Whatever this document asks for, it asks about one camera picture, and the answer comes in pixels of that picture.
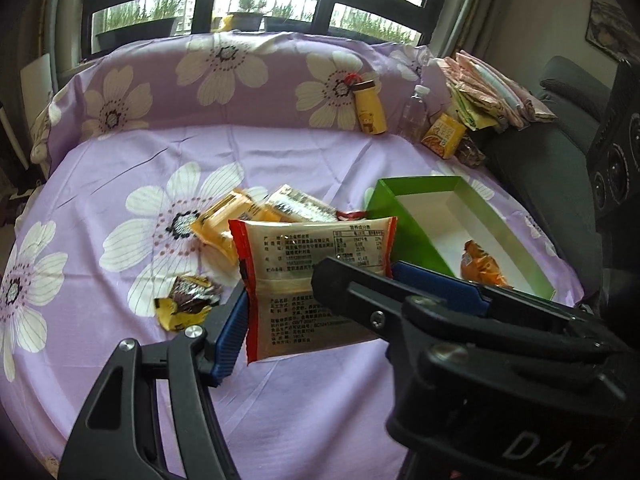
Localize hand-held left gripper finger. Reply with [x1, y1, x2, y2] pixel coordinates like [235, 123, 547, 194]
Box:
[57, 290, 250, 480]

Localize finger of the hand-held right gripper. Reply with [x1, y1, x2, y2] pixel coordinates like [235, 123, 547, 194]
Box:
[310, 256, 451, 346]
[391, 259, 601, 332]

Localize orange crinkled snack packet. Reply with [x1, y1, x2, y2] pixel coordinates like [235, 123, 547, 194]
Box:
[460, 240, 514, 289]

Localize beige packet with red edges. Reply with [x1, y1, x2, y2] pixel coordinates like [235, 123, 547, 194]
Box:
[227, 216, 401, 365]

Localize green cardboard box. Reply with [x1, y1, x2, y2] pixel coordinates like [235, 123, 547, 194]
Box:
[363, 175, 557, 302]

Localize orange bread packet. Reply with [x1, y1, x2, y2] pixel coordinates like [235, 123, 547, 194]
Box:
[190, 187, 271, 267]

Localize small yellow brown snack packet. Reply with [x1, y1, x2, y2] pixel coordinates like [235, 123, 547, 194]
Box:
[154, 275, 223, 332]

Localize silver-gold wrapped snack bar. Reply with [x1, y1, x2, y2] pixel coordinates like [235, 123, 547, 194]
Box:
[264, 184, 338, 224]

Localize dark snack packet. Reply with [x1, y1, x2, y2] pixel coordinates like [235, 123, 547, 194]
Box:
[457, 135, 487, 167]

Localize yellow drink carton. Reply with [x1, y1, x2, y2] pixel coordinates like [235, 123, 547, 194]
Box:
[421, 112, 467, 160]

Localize clear plastic bottle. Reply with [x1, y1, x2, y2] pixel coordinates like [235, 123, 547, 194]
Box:
[398, 85, 431, 144]

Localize green yellow packet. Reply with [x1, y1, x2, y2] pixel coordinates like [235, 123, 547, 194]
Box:
[450, 82, 496, 131]

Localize yellow bear bottle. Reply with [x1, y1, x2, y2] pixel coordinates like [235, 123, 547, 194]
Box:
[345, 74, 389, 137]

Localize stack of folded cloths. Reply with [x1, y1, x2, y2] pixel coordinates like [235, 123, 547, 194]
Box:
[440, 50, 558, 133]

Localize purple floral bed sheet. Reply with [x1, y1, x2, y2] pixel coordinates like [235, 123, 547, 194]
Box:
[0, 30, 586, 480]

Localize long dark planter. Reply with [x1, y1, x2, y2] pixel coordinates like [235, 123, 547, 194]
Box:
[263, 15, 317, 34]
[95, 16, 179, 45]

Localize dark plant pot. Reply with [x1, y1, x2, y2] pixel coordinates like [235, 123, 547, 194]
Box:
[226, 11, 264, 32]

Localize framed wall picture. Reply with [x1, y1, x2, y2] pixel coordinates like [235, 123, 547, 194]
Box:
[585, 0, 634, 61]

